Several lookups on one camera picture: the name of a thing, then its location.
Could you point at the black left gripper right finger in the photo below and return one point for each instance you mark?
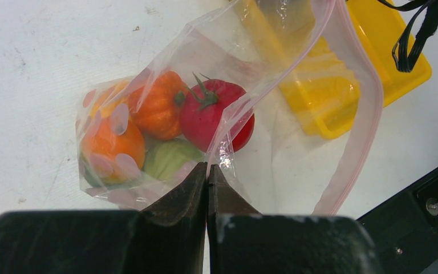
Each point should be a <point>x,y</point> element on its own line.
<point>242,240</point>

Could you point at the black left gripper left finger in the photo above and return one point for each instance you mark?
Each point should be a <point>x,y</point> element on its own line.
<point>166,237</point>

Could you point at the green cabbage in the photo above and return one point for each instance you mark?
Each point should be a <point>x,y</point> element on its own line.
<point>164,159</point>

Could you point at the green orange mango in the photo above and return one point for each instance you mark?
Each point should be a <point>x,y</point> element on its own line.
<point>110,155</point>

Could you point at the red tomato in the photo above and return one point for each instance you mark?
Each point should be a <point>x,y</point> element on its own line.
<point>202,106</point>

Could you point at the orange pumpkin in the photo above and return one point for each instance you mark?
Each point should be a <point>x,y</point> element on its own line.
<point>157,115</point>

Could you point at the clear pink-dotted zip bag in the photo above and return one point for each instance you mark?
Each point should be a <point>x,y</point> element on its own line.
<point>259,144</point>

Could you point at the yellow bell pepper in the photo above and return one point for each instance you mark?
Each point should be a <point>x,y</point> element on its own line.
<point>109,100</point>

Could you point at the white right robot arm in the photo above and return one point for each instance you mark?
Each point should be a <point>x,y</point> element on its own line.
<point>404,228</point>

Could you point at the yellow plastic tray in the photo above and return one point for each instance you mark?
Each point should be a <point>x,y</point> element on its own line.
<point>321,91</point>

